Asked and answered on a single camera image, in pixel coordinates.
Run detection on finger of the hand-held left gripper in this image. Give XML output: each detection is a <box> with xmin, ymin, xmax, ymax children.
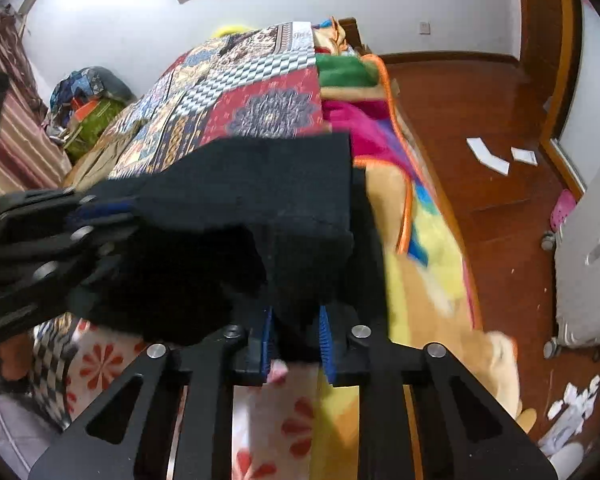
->
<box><xmin>0</xmin><ymin>227</ymin><xmax>141</xmax><ymax>341</ymax></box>
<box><xmin>0</xmin><ymin>186</ymin><xmax>138</xmax><ymax>231</ymax></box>

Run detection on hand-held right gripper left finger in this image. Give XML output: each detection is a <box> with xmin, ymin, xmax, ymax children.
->
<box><xmin>27</xmin><ymin>305</ymin><xmax>276</xmax><ymax>480</ymax></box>

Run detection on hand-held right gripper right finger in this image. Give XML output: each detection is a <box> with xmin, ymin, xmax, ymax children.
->
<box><xmin>319</xmin><ymin>305</ymin><xmax>558</xmax><ymax>480</ymax></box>

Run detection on black pants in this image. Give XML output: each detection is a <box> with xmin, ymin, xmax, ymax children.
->
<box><xmin>67</xmin><ymin>130</ymin><xmax>391</xmax><ymax>363</ymax></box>

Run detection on striped pink curtain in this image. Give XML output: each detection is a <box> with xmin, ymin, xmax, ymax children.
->
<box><xmin>0</xmin><ymin>5</ymin><xmax>73</xmax><ymax>196</ymax></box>

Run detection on green bag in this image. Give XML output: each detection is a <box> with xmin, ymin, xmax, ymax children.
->
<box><xmin>62</xmin><ymin>97</ymin><xmax>126</xmax><ymax>163</ymax></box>

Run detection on orange box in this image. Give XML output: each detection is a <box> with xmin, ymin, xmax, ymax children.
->
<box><xmin>72</xmin><ymin>100</ymin><xmax>101</xmax><ymax>121</ymax></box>

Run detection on pile of bags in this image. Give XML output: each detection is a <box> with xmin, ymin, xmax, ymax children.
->
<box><xmin>50</xmin><ymin>66</ymin><xmax>133</xmax><ymax>126</ymax></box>

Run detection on colourful fleece blanket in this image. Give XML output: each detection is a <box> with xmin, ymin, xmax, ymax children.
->
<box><xmin>307</xmin><ymin>17</ymin><xmax>538</xmax><ymax>480</ymax></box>

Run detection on patchwork bedspread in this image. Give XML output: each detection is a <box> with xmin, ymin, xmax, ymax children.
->
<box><xmin>30</xmin><ymin>21</ymin><xmax>327</xmax><ymax>431</ymax></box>

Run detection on yellow plush pillow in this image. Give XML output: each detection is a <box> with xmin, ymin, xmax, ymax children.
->
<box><xmin>211</xmin><ymin>24</ymin><xmax>256</xmax><ymax>40</ymax></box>

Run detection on white paper pieces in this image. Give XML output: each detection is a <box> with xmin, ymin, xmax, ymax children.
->
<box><xmin>466</xmin><ymin>137</ymin><xmax>511</xmax><ymax>176</ymax></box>

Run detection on pile of white paper scraps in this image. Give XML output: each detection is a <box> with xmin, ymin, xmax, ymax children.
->
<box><xmin>537</xmin><ymin>375</ymin><xmax>600</xmax><ymax>461</ymax></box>

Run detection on grey suitcase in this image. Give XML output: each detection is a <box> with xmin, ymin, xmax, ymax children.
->
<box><xmin>540</xmin><ymin>160</ymin><xmax>600</xmax><ymax>361</ymax></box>

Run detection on pink clog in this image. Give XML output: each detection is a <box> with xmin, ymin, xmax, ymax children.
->
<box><xmin>550</xmin><ymin>189</ymin><xmax>578</xmax><ymax>233</ymax></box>

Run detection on wooden door frame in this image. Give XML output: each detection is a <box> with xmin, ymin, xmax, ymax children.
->
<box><xmin>517</xmin><ymin>0</ymin><xmax>600</xmax><ymax>201</ymax></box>

